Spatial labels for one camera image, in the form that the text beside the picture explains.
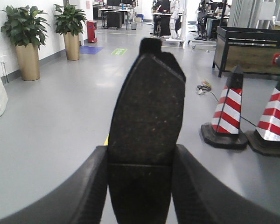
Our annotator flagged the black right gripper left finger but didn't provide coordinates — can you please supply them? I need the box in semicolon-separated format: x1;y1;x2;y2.
0;146;107;224

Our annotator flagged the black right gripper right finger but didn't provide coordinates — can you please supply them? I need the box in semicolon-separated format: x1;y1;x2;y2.
171;145;280;224

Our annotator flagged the grey brake pad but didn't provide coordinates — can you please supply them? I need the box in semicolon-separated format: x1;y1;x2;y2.
107;38;186;224

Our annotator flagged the left red white traffic cone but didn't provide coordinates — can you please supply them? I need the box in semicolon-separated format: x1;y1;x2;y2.
201;65;248;150

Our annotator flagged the red white traffic cone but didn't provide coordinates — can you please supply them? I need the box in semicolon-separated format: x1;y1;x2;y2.
245;53;280;157
201;65;248;150

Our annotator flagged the right red white traffic cone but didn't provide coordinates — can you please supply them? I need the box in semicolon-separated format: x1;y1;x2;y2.
245;53;280;157

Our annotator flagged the blue floor mat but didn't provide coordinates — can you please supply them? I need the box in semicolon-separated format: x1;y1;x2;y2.
80;45;103;55

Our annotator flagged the green safety floor sticker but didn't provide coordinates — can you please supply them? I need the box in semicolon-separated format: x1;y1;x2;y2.
111;48;127;56

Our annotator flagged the near potted plant gold pot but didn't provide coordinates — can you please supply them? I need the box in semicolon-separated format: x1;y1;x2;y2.
0;5;51;82

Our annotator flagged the potted plant gold pot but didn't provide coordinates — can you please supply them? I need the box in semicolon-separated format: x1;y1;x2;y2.
0;5;51;82
54;3;87;61

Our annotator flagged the red fire extinguisher box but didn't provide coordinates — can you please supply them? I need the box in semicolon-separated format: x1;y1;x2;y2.
86;21;97;43

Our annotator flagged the far potted plant gold pot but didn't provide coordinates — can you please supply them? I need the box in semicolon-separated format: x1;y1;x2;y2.
54;3;87;61

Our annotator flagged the black floor cable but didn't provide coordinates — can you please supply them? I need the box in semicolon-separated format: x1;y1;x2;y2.
206;90;257;128

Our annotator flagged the floor cable outlet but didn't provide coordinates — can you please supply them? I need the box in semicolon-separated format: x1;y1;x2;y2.
196;79;212;95

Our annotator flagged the wooden crate black frame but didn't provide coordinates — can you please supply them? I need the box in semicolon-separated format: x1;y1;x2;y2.
212;26;280;77

